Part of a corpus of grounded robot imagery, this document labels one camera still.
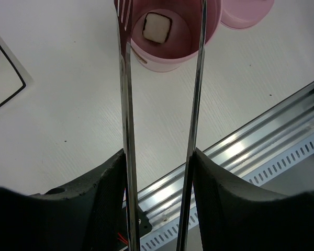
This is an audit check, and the aluminium rail beam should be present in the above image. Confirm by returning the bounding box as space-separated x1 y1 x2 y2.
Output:
122 75 314 228

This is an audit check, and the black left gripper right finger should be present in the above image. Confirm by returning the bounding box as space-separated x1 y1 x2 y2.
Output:
193 150 314 250

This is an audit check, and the white slotted cable duct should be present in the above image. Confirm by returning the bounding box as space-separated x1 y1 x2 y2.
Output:
139 125 314 250

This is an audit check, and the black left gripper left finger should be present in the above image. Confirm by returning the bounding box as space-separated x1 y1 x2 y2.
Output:
0 151 126 250

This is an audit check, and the white sushi roll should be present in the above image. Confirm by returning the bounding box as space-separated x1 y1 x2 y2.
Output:
142 12 173 44

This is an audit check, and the pink round lid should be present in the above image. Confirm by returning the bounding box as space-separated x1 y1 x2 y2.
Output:
221 0 275 30

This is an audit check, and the white square plate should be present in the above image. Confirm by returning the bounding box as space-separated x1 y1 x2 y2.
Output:
0 36 34 108

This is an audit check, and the pink cylindrical lunch container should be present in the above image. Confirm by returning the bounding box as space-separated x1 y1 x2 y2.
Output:
113 0 222 73

